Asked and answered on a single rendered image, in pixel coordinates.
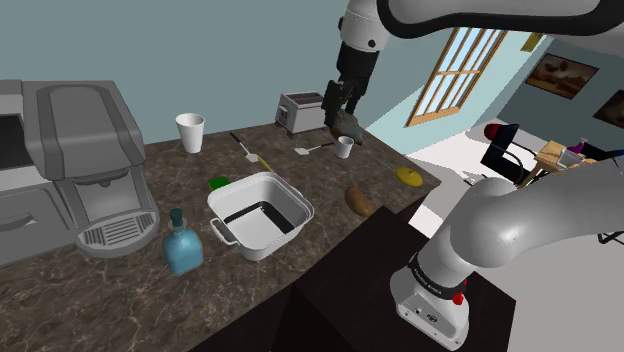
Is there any small white spatula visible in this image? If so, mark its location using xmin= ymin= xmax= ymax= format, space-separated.
xmin=293 ymin=141 xmax=337 ymax=157

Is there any black handled white spatula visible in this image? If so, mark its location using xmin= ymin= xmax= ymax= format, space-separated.
xmin=229 ymin=131 xmax=260 ymax=164

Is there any grey brown lumpy object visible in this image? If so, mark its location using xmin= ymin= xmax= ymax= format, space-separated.
xmin=329 ymin=109 xmax=366 ymax=146

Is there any blue glass bottle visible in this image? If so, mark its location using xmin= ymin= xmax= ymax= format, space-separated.
xmin=161 ymin=207 xmax=205 ymax=277

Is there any white square pot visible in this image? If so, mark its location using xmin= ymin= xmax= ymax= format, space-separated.
xmin=206 ymin=170 xmax=316 ymax=263

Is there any small yellow wall picture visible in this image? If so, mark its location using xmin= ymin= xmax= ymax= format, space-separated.
xmin=519 ymin=31 xmax=545 ymax=53

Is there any tall white cup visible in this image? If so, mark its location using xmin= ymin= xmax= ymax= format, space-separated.
xmin=175 ymin=112 xmax=206 ymax=155

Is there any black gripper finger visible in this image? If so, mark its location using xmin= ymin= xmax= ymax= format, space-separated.
xmin=343 ymin=80 xmax=368 ymax=118
xmin=321 ymin=79 xmax=350 ymax=129

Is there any wooden framed window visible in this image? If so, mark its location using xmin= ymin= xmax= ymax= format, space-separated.
xmin=405 ymin=26 xmax=510 ymax=128

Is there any green sponge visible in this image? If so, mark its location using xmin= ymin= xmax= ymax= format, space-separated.
xmin=206 ymin=175 xmax=232 ymax=192

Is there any small white cup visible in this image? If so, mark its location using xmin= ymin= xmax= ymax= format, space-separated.
xmin=334 ymin=135 xmax=356 ymax=160

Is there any grey boxy appliance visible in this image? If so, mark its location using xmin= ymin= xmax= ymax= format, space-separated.
xmin=0 ymin=79 xmax=79 ymax=268

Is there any wooden table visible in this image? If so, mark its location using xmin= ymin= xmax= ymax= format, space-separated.
xmin=515 ymin=139 xmax=602 ymax=189

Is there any grey coffee machine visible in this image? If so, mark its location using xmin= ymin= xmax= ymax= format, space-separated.
xmin=21 ymin=79 xmax=162 ymax=259

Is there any brown wall picture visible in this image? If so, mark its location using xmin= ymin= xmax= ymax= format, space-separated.
xmin=524 ymin=52 xmax=600 ymax=101

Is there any grey toaster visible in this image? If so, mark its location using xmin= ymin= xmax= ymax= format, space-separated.
xmin=274 ymin=91 xmax=329 ymax=140

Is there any yellow round lid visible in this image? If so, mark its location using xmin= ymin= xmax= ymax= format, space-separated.
xmin=394 ymin=166 xmax=425 ymax=188

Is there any dark wall picture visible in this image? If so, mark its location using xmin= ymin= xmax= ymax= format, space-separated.
xmin=592 ymin=89 xmax=624 ymax=130

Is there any black chair with red top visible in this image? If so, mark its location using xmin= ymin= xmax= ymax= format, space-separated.
xmin=479 ymin=122 xmax=526 ymax=185

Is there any brown potato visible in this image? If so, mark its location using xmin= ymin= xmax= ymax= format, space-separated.
xmin=343 ymin=186 xmax=375 ymax=219

